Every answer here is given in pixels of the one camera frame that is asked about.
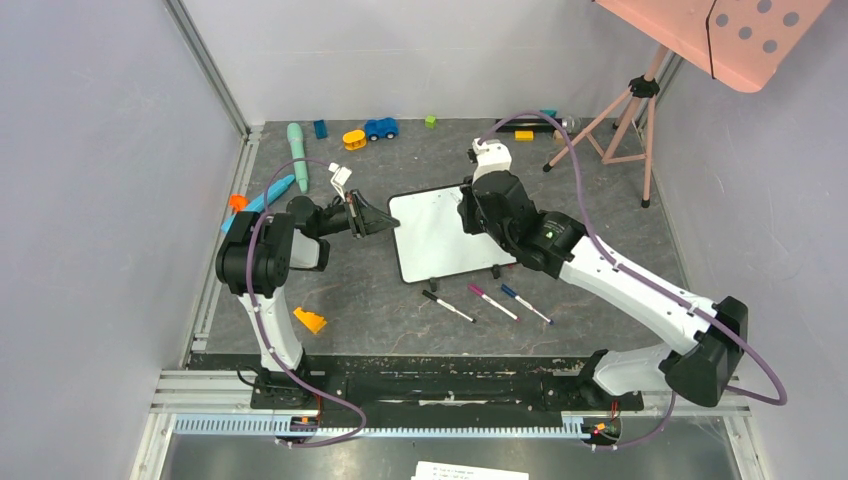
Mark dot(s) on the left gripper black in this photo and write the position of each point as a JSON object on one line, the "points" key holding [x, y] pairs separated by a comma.
{"points": [[363, 218]]}

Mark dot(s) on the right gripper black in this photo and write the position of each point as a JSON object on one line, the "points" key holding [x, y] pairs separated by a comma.
{"points": [[469, 208]]}

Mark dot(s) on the white whiteboard black frame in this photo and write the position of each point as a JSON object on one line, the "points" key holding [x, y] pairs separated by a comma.
{"points": [[430, 242]]}

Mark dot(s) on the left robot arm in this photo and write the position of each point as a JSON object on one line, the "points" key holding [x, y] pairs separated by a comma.
{"points": [[255, 260]]}

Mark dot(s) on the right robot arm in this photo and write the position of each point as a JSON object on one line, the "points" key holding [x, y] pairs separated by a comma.
{"points": [[699, 350]]}

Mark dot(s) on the purple capped whiteboard marker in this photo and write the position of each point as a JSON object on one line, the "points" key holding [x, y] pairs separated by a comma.
{"points": [[485, 297]]}

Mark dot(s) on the blue capped whiteboard marker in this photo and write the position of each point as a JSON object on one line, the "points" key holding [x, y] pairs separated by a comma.
{"points": [[521, 300]]}

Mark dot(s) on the black capped whiteboard marker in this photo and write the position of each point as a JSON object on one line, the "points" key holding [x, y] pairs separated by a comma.
{"points": [[433, 297]]}

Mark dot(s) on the yellow oval toy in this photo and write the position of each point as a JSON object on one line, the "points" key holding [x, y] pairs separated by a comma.
{"points": [[354, 139]]}

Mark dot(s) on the blue toy car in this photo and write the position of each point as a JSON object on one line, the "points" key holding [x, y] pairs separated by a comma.
{"points": [[385, 128]]}

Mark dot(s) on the yellow block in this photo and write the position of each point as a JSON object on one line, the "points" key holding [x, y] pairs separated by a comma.
{"points": [[524, 135]]}

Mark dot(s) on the blue toy marker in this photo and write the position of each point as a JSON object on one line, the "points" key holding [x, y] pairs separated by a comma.
{"points": [[258, 204]]}

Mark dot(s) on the black cylinder tube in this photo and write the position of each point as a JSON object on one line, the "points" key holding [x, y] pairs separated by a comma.
{"points": [[526, 124]]}

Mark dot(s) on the dark blue block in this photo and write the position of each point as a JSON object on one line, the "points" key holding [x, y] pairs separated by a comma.
{"points": [[320, 129]]}

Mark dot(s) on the orange wedge toy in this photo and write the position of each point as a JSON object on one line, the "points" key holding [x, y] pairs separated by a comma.
{"points": [[313, 322]]}

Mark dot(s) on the mint green toy marker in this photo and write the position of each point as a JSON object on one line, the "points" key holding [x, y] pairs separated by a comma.
{"points": [[295, 138]]}

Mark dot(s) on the small orange toy piece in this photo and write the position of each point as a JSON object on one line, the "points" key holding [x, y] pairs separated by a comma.
{"points": [[238, 202]]}

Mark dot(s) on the clear round bulb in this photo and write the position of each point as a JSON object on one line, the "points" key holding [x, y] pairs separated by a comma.
{"points": [[572, 124]]}

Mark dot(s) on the pink tripod stand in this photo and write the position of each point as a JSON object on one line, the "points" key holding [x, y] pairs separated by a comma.
{"points": [[641, 91]]}

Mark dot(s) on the white paper sheet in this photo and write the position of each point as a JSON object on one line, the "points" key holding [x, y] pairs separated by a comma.
{"points": [[441, 471]]}

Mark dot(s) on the pink perforated panel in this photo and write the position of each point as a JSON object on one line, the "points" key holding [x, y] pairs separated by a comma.
{"points": [[740, 43]]}

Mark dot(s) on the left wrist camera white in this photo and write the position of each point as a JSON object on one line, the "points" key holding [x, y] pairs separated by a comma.
{"points": [[339, 177]]}

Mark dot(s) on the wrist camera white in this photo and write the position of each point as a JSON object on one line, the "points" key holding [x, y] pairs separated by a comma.
{"points": [[489, 156], [339, 177]]}

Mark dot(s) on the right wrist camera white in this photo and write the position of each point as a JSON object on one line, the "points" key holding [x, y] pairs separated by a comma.
{"points": [[489, 156]]}

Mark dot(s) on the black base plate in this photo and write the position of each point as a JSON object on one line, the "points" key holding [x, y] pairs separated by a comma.
{"points": [[452, 391]]}

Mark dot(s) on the light blue cable duct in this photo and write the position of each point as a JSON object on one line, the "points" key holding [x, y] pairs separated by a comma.
{"points": [[285, 426]]}

